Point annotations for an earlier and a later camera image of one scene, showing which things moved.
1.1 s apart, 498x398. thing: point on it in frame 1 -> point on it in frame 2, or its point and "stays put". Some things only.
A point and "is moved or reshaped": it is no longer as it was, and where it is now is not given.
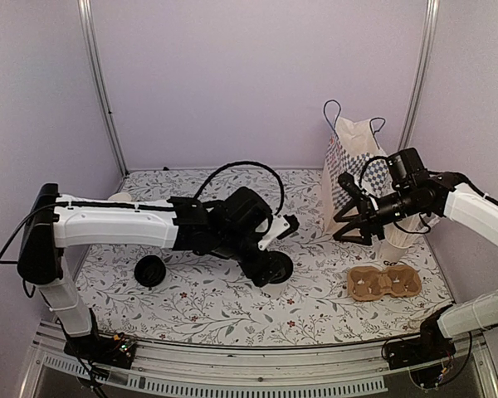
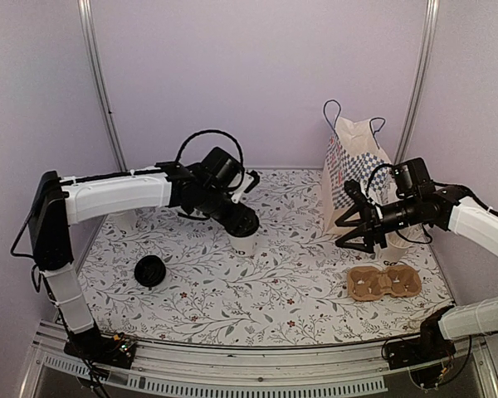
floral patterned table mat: [167, 295] stays put
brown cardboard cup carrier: [367, 283] stays put
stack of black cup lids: [149, 270] stays put
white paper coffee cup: [275, 290] is moved or reshaped
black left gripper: [253, 272] -> [237, 223]
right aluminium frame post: [424, 70] stays put
